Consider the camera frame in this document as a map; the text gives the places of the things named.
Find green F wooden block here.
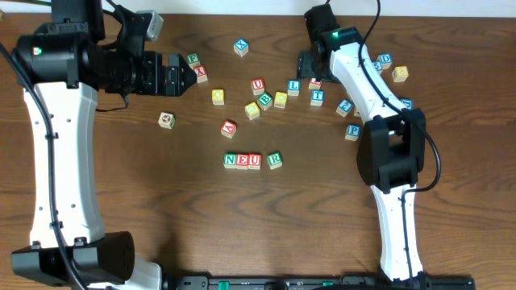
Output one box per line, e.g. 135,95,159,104
186,52,201,68

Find red A wooden block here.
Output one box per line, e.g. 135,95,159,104
221,120,237,139

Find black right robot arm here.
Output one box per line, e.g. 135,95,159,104
301,4,426,282

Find yellow acorn wooden block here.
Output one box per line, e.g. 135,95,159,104
244,102,260,120

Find blue D block upper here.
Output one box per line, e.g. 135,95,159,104
377,53,393,70

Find yellow O wooden block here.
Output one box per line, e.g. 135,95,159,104
211,89,225,106

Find green B wooden block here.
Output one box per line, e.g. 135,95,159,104
256,92,273,110

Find yellow block beside B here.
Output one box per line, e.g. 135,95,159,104
274,91,288,109

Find red u block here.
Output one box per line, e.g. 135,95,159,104
248,154,262,170
252,78,265,96

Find blue 5 wooden block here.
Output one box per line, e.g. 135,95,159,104
372,61,383,75

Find green N wooden block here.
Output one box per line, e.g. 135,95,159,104
223,153,237,168

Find blue L wooden block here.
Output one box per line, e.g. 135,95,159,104
287,80,301,97

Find blue 2 wooden block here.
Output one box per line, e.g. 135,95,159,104
336,99,354,118

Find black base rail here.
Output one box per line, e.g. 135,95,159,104
161,273,476,290

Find blue d block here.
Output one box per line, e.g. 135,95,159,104
377,53,393,70
400,98,414,110

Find blue D block right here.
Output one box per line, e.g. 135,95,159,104
400,98,414,110

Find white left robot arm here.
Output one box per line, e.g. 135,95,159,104
4,1,197,290

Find green R wooden block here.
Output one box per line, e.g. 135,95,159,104
267,152,283,170

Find blue P wooden block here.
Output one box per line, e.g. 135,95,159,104
345,124,361,141

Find red E wooden block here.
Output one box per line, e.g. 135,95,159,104
235,154,249,170

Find blue X wooden block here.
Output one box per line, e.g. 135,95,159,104
234,39,249,57

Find soccer ball O wooden block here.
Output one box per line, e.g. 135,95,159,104
158,112,176,129

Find blue T wooden block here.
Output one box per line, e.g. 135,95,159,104
310,90,324,106

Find red I block lower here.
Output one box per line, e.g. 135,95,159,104
309,78,322,90

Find red X wooden block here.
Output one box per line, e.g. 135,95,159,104
193,65,208,83

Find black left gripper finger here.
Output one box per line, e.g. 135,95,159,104
177,66,197,96
177,54,193,75

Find yellow 8 wooden block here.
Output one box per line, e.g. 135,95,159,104
392,66,410,83

